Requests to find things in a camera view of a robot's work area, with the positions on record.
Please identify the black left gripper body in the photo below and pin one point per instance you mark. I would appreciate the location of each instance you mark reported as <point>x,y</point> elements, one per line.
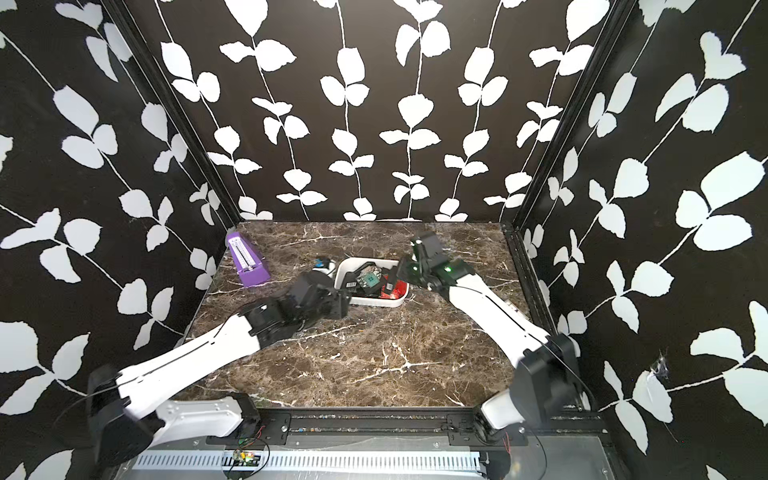
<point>335,307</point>

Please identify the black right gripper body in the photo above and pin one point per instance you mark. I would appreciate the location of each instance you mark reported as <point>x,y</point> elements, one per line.
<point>409,269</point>

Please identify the orange red foil tea bag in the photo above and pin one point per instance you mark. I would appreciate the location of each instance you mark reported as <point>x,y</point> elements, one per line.
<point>396,292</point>

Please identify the green jasmine tea bag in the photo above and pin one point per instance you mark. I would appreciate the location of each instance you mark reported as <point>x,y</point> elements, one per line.
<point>369,277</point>

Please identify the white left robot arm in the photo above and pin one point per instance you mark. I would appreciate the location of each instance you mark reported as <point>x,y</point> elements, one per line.
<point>133,409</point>

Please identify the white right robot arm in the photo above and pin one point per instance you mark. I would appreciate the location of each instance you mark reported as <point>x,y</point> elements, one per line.
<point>545,366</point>

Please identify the white storage box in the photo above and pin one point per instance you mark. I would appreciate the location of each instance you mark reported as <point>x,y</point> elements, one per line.
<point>352,267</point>

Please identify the purple metronome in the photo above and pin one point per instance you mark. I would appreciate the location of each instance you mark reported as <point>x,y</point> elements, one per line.
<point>248,261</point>

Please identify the white cable duct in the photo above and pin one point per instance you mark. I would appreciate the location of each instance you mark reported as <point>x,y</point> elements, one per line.
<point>376,462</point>

